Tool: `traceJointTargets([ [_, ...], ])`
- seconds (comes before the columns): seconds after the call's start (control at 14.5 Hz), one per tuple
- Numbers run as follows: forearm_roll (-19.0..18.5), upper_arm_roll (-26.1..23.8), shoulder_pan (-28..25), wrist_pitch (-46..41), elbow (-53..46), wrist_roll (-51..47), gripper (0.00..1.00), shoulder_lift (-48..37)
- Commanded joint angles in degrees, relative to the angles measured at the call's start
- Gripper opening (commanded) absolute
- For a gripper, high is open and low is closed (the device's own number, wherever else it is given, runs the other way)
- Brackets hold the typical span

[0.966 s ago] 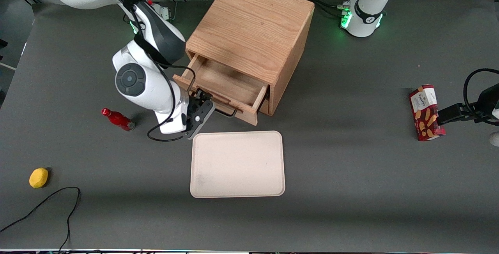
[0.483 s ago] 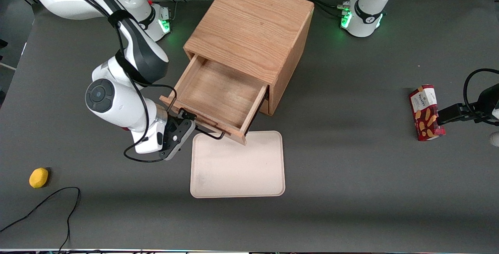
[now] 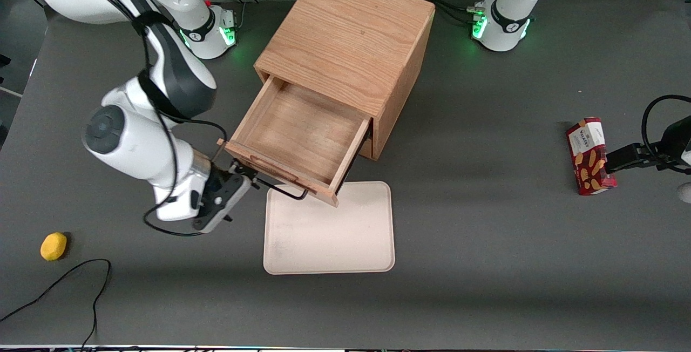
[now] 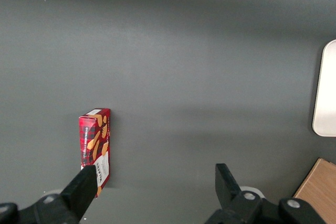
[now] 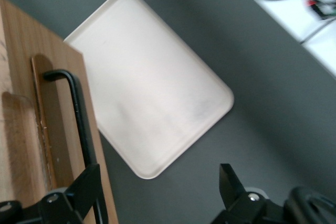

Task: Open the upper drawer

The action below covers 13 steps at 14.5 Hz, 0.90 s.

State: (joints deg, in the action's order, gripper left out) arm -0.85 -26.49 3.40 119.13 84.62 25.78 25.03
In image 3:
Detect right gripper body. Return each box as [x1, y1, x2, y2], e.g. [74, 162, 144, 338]
[154, 166, 253, 234]

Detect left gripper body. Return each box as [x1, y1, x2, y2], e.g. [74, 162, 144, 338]
[655, 116, 691, 174]

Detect wooden drawer cabinet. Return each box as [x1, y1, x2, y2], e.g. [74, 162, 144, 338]
[254, 0, 437, 161]

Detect red shortbread cookie box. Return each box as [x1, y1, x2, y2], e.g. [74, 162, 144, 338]
[566, 117, 618, 196]

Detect beige rectangular tray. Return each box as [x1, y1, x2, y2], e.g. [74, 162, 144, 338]
[263, 181, 396, 275]

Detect grey table cover sheet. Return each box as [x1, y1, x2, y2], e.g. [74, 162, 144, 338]
[0, 0, 691, 348]

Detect yellow lemon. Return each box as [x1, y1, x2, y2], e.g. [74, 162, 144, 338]
[40, 232, 68, 261]

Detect black cable loop at left gripper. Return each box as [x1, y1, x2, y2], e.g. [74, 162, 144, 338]
[641, 94, 691, 172]

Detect black cable along right arm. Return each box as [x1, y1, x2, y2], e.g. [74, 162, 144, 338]
[58, 0, 229, 237]

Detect thin black cable on table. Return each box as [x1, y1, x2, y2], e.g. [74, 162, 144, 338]
[0, 259, 112, 350]

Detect black cables at left arm base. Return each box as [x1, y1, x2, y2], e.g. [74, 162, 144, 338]
[412, 0, 506, 26]

